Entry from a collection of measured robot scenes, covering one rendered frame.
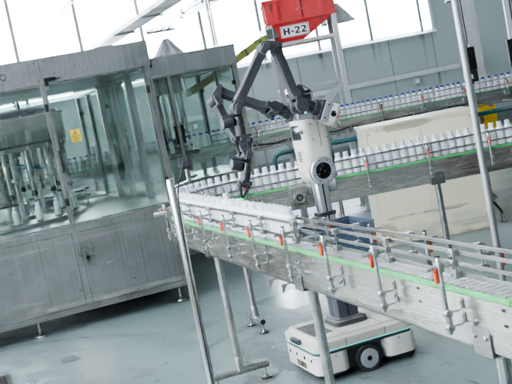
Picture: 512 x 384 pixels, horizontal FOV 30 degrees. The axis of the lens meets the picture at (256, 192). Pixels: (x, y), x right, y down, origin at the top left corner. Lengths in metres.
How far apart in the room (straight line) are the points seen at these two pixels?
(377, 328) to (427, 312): 2.45
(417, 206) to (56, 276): 3.49
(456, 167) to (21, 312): 3.85
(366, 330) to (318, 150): 1.08
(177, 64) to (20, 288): 3.39
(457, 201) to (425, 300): 6.29
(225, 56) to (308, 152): 5.25
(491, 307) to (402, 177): 4.24
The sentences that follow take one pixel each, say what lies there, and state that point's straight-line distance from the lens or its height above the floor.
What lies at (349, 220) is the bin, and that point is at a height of 0.92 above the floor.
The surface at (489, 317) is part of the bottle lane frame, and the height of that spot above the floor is 0.93.
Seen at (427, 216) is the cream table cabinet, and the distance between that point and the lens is 9.41.
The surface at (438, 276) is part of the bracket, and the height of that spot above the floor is 1.05.
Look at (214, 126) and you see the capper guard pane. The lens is 10.65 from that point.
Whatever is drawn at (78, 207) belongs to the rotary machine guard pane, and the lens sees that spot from 8.42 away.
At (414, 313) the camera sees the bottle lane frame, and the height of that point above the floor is 0.87.
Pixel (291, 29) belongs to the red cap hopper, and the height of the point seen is 2.40.
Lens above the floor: 1.69
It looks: 6 degrees down
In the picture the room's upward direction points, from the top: 11 degrees counter-clockwise
